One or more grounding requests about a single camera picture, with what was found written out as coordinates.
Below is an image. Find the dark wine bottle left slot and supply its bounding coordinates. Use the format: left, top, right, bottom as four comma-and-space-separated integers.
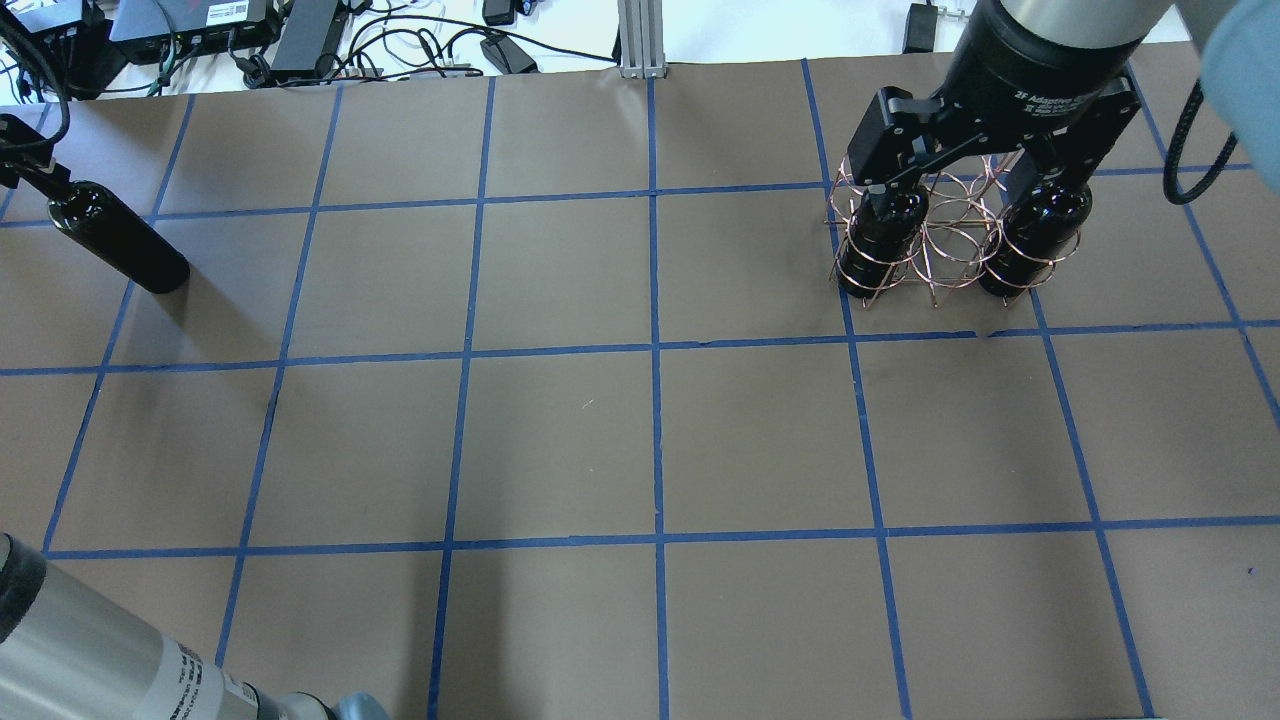
835, 184, 929, 299

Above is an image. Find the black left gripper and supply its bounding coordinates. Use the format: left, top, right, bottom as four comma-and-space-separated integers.
1, 114, 52, 190

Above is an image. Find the dark wine bottle right slot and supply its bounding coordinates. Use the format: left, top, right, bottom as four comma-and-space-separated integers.
978, 182, 1094, 299

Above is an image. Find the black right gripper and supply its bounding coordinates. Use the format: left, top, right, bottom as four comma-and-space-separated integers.
846, 1, 1143, 201

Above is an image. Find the aluminium frame post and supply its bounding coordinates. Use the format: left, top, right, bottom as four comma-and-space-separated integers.
617, 0, 669, 79

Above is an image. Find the black power adapter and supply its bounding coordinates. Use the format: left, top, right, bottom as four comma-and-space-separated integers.
269, 1, 349, 82

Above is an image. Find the copper wire wine basket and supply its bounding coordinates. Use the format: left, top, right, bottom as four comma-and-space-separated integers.
827, 152, 1084, 309

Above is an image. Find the black electronics box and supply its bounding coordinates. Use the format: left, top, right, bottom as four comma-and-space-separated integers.
109, 1, 283, 65

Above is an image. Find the black cable bundle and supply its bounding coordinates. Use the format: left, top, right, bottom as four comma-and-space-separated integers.
340, 0, 618, 81

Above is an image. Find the dark wine bottle carried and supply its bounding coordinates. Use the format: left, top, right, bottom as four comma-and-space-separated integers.
6, 161, 191, 293

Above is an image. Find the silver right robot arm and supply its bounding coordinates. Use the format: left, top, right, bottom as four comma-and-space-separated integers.
845, 1, 1279, 190

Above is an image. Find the dark wine bottle slot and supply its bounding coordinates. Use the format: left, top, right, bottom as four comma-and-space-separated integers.
978, 182, 1094, 299
835, 184, 929, 299

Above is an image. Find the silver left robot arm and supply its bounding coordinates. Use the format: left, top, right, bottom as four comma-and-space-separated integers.
1, 114, 387, 719

